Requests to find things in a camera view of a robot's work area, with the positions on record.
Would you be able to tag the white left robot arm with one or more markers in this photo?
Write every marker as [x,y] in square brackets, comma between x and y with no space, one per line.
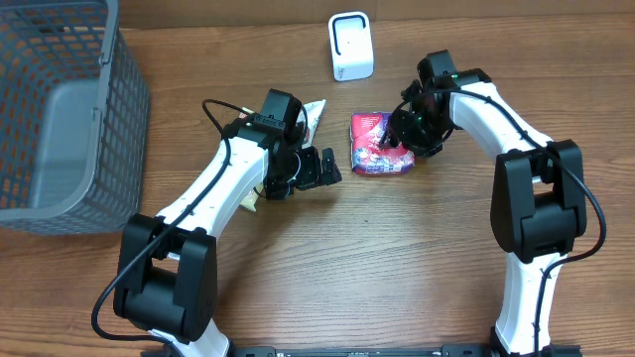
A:
[166,284]

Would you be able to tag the red purple packet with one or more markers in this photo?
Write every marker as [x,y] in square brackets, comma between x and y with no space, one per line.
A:
[370,157]

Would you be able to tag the white tube gold cap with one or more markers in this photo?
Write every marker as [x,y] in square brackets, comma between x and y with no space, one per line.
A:
[311,119]

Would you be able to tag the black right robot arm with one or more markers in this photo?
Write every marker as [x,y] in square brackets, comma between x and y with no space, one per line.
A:
[537,206]

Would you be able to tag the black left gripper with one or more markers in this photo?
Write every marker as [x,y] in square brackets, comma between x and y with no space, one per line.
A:
[277,187]

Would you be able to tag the grey plastic basket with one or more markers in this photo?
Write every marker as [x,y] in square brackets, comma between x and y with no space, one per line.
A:
[74,118]

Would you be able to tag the yellow snack bag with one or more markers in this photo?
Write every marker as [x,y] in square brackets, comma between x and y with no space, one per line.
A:
[250,200]

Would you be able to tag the white barcode scanner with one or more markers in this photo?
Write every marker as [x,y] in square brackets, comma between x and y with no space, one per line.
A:
[351,46]

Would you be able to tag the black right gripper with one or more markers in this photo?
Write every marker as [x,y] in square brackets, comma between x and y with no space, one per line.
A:
[396,130]

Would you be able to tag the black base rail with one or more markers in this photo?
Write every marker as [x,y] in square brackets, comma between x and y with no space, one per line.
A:
[447,350]

